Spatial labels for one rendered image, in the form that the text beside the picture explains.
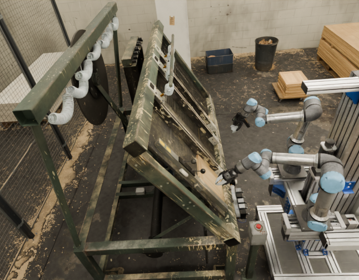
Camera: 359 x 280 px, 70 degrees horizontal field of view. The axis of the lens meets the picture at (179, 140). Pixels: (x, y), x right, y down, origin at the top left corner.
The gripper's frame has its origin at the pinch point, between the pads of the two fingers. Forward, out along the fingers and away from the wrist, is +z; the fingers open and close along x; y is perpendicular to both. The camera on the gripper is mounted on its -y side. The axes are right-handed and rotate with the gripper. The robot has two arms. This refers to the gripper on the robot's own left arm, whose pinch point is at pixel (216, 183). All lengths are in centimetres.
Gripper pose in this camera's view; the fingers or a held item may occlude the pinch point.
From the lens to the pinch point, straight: 181.2
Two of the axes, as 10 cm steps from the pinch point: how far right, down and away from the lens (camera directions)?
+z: -6.4, 5.7, 5.1
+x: -4.9, -8.2, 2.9
